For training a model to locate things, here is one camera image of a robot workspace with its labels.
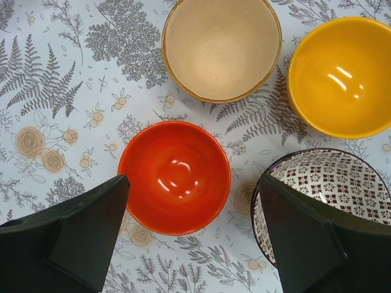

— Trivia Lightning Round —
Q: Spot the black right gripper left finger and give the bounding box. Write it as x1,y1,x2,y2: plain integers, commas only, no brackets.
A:
1,175,130,292

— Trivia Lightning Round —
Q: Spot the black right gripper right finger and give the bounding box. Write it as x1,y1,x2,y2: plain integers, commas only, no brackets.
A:
258,174,390,292

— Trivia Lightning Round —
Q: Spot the brown white patterned bowl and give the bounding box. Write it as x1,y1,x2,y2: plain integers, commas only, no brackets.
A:
250,148,391,269

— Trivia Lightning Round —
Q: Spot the orange bowl front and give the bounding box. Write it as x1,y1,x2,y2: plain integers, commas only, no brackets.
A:
118,121,231,236

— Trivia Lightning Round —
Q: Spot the yellow bowl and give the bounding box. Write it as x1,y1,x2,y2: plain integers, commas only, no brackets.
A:
288,17,390,139

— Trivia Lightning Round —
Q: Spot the beige bowl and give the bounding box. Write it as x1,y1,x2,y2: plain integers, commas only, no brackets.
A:
162,0,282,103

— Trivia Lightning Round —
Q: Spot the floral table mat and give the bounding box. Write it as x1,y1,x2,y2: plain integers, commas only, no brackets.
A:
1,1,390,292

